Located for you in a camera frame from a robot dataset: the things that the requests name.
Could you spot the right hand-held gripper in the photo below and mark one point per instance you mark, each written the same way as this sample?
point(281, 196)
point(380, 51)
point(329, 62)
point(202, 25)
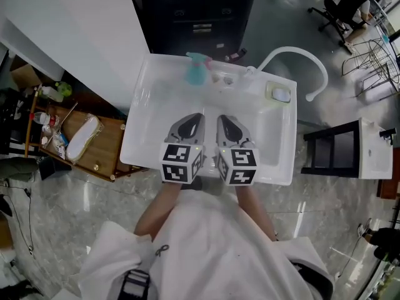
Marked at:
point(240, 161)

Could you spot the person's right forearm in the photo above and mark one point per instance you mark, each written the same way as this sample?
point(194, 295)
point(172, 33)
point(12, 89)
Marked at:
point(254, 211)

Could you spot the white plastic bottle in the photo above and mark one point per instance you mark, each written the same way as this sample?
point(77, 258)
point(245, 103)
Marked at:
point(52, 94)

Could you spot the teal spray bottle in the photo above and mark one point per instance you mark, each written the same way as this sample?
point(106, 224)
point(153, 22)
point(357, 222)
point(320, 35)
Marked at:
point(195, 73)

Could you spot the green round object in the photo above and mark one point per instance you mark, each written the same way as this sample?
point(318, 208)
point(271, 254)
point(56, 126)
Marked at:
point(64, 88)

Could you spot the wooden side cart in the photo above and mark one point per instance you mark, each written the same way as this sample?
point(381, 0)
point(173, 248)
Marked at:
point(106, 148)

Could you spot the white counter unit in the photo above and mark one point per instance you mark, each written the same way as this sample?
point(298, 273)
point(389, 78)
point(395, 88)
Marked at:
point(68, 20)

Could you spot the small white washbasin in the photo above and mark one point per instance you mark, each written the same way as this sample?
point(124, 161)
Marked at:
point(373, 158)

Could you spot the white soap bar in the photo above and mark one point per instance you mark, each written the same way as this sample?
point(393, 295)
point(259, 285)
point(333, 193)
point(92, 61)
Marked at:
point(281, 94)

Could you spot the white curved faucet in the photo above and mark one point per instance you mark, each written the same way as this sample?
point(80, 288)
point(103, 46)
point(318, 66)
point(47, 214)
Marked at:
point(318, 64)

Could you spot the black tap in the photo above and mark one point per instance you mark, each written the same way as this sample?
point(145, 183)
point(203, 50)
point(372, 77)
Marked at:
point(387, 133)

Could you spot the black cabinet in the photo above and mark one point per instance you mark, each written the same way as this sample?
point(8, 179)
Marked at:
point(190, 8)

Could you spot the pale green soap dish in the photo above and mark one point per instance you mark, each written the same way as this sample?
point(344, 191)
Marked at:
point(268, 89)

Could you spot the person's white shirt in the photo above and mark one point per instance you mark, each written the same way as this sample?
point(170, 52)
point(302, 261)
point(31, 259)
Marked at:
point(212, 248)

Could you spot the clear plastic bottle red label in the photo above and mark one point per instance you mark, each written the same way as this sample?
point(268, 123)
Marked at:
point(45, 118)

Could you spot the person's left forearm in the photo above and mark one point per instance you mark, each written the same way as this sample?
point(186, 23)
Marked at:
point(159, 209)

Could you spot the black office chair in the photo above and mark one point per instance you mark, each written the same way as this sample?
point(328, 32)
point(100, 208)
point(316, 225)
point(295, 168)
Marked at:
point(340, 5)

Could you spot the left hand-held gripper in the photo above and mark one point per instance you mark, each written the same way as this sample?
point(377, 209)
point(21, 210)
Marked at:
point(177, 158)

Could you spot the white sink basin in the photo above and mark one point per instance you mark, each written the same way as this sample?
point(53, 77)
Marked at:
point(150, 111)

